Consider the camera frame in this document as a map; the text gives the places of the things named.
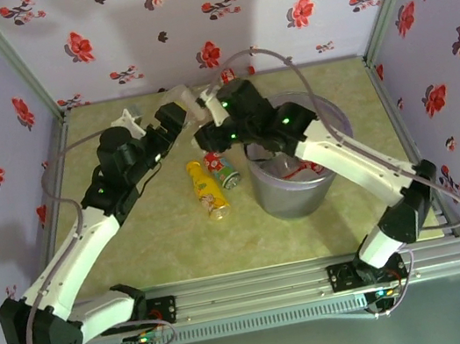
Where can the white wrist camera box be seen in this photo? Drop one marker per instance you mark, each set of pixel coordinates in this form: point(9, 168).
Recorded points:
point(214, 110)
point(127, 121)

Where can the aluminium table side rail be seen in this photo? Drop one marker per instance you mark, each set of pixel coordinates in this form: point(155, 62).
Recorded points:
point(56, 171)
point(380, 87)

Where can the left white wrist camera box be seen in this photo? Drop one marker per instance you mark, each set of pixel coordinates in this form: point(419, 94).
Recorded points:
point(127, 121)

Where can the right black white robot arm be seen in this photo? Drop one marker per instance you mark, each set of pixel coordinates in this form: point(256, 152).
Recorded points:
point(357, 158)

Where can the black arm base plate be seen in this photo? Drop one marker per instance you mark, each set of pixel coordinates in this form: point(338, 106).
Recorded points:
point(165, 310)
point(342, 277)

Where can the green soda can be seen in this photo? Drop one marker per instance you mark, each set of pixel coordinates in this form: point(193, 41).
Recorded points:
point(222, 169)

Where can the yellow plastic bottle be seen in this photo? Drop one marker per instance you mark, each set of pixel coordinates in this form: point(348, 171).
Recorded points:
point(206, 189)

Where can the grey plastic bin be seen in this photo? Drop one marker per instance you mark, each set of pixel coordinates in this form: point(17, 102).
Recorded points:
point(293, 201)

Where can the green circuit board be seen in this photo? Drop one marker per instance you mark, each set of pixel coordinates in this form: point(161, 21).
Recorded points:
point(141, 340)
point(383, 294)

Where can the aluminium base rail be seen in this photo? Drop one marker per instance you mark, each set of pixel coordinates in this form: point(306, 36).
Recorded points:
point(251, 293)

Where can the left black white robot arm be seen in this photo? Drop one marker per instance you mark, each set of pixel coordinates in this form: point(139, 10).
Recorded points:
point(75, 257)

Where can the clear purple bin liner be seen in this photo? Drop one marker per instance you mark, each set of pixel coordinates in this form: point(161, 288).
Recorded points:
point(342, 116)

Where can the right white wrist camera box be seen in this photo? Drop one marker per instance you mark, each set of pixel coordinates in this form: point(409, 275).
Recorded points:
point(214, 110)

